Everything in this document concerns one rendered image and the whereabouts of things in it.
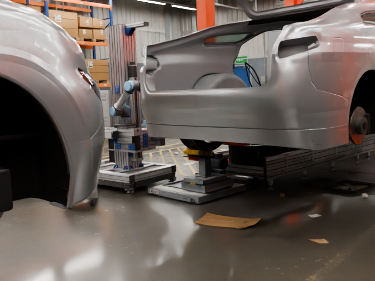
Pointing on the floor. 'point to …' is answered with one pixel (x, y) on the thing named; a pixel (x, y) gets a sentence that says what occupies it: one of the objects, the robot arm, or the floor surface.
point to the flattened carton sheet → (217, 220)
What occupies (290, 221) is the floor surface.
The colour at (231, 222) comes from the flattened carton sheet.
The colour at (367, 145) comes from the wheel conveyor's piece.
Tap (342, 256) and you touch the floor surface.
